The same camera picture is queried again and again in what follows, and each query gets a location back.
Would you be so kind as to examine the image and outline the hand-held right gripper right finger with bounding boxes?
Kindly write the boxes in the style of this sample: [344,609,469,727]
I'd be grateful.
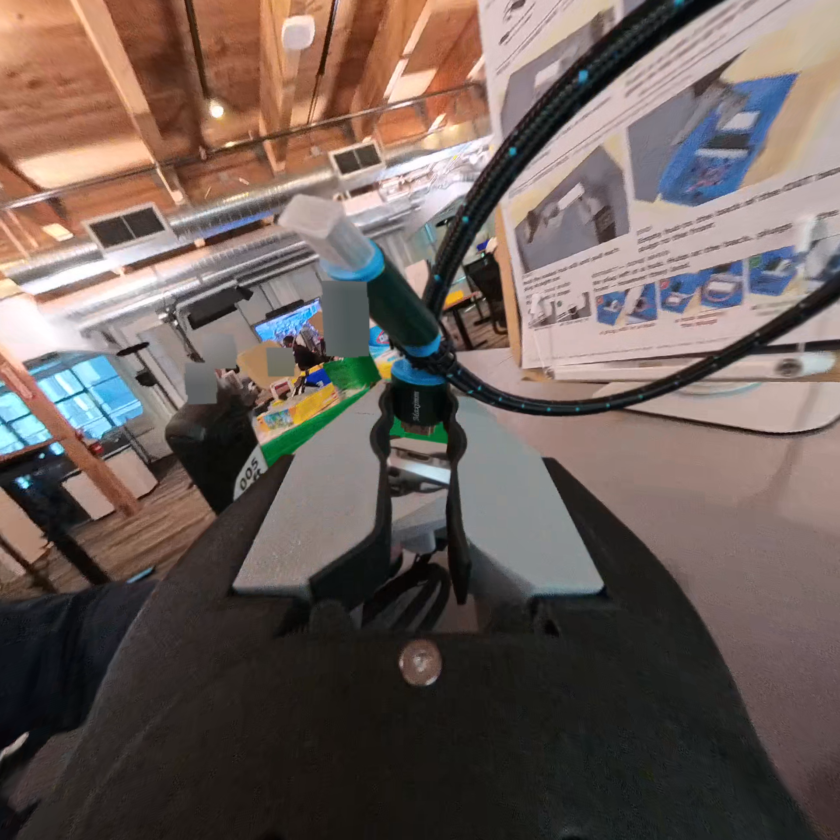
[446,392,605,608]

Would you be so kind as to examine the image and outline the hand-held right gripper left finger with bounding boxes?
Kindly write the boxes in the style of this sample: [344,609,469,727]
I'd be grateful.
[233,382,393,608]

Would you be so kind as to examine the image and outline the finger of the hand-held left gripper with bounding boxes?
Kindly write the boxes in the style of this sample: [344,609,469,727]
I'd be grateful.
[392,497,452,559]

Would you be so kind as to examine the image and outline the green storage bin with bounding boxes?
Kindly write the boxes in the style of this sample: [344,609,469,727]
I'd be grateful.
[258,386,448,463]

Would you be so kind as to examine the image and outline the brushed metal hub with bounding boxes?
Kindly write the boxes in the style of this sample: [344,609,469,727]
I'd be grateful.
[387,451,454,494]

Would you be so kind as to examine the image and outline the black braided cable green plugs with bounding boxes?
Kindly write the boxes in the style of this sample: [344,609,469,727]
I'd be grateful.
[277,0,840,441]

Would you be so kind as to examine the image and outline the person's left forearm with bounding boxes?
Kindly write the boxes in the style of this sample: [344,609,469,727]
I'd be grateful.
[0,581,158,756]

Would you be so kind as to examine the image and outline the yellow printed box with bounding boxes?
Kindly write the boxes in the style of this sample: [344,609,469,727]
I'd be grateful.
[255,386,343,434]

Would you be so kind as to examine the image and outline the cardboard box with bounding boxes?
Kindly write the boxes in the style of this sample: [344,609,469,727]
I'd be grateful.
[236,344,299,388]

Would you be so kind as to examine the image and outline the small green bin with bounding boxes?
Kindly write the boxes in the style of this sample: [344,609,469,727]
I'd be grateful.
[323,356,383,398]

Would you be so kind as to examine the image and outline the television screen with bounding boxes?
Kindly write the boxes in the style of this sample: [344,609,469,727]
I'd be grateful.
[252,298,324,343]

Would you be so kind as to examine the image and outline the black studio light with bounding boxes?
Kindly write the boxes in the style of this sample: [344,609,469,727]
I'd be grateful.
[185,284,255,330]

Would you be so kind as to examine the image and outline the black round top stand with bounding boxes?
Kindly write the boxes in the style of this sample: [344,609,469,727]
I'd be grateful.
[115,341,158,421]

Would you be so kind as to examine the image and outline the window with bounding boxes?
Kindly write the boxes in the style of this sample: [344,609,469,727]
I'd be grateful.
[0,354,144,455]

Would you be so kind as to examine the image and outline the black chair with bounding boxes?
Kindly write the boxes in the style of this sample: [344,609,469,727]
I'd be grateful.
[462,252,511,329]

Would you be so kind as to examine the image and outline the white stand base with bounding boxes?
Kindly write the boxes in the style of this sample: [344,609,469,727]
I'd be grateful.
[551,351,840,435]

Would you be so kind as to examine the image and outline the white ceiling vent grille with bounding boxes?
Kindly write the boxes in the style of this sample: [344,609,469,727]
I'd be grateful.
[80,202,177,258]
[327,140,386,179]

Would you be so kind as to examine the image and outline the printed instruction sheet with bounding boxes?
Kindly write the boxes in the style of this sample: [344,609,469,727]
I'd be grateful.
[478,0,840,368]

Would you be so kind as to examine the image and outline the metal duct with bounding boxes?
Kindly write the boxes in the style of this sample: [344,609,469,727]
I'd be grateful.
[0,141,493,329]

